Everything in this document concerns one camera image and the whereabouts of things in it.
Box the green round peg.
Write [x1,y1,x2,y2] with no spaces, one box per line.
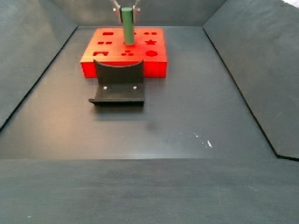
[120,7,135,46]

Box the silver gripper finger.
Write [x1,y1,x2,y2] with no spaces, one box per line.
[109,0,123,24]
[132,0,141,23]

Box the red shape-sorter block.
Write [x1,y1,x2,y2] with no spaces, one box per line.
[80,28,168,78]

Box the black curved holder bracket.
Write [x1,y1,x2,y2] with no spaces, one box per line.
[88,61,145,105]

